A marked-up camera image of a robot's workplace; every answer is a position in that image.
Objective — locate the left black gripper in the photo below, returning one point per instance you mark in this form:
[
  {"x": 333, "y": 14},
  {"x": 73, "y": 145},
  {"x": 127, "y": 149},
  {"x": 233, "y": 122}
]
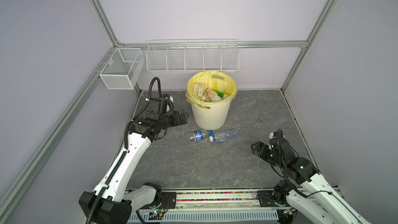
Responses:
[{"x": 177, "y": 121}]

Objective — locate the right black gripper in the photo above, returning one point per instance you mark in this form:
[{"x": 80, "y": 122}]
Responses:
[{"x": 261, "y": 153}]

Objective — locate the Pepsi water bottle blue label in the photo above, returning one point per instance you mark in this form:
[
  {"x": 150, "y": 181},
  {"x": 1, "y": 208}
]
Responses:
[{"x": 202, "y": 136}]

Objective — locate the white bottle red cap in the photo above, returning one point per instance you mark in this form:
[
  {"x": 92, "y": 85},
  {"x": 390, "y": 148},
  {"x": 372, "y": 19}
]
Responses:
[{"x": 213, "y": 96}]

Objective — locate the clear crushed water bottle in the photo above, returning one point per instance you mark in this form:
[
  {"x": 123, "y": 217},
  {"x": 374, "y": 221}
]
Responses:
[{"x": 222, "y": 136}]

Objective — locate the clear bottle green label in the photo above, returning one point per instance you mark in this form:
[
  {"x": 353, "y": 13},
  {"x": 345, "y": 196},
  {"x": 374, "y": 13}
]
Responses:
[{"x": 198, "y": 89}]

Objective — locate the green soda bottle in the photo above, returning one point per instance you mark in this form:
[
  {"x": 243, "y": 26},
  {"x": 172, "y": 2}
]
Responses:
[{"x": 220, "y": 94}]

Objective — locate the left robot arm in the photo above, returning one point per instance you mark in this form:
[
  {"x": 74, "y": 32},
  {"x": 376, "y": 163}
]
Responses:
[{"x": 124, "y": 168}]

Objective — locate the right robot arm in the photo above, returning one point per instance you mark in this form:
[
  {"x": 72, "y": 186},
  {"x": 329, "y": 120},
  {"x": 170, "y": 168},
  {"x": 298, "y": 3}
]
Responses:
[{"x": 303, "y": 188}]

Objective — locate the cream plastic waste bin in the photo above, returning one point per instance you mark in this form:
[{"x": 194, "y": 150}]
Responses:
[{"x": 213, "y": 117}]

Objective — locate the yellow bin liner bag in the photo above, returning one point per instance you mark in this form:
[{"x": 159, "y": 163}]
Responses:
[{"x": 217, "y": 81}]

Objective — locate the small white mesh basket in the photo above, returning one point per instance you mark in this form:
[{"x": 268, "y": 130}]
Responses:
[{"x": 123, "y": 68}]

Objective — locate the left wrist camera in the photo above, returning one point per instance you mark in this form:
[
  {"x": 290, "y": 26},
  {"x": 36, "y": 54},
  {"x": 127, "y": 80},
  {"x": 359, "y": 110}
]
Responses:
[{"x": 161, "y": 105}]

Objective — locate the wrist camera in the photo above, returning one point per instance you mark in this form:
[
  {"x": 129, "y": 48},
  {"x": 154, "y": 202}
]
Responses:
[
  {"x": 161, "y": 105},
  {"x": 278, "y": 133}
]

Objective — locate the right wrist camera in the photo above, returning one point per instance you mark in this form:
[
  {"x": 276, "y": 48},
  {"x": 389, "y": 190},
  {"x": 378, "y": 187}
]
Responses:
[{"x": 278, "y": 133}]

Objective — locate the long white wire shelf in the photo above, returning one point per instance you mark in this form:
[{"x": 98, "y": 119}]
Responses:
[{"x": 192, "y": 55}]

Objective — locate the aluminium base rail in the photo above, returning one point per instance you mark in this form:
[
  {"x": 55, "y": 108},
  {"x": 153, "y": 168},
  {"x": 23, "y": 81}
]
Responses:
[{"x": 213, "y": 206}]

